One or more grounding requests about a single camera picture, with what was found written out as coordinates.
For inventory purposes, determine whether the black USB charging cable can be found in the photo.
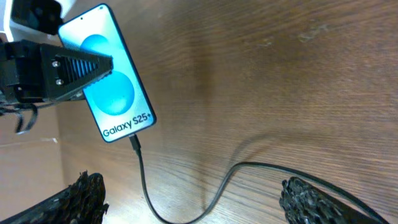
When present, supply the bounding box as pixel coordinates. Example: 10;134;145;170
129;133;389;224

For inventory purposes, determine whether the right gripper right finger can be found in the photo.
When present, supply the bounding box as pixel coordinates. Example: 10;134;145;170
279;177;387;224

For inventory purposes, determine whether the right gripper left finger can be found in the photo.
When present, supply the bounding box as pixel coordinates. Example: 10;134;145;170
1;171;109;224

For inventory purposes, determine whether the blue Samsung Galaxy smartphone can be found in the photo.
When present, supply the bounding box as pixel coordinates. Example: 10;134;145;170
58;3;157;142

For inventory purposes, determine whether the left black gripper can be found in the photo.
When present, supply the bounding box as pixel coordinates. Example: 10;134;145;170
1;40;113;103

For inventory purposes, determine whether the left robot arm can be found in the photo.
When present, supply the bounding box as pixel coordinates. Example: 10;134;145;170
1;1;113;134

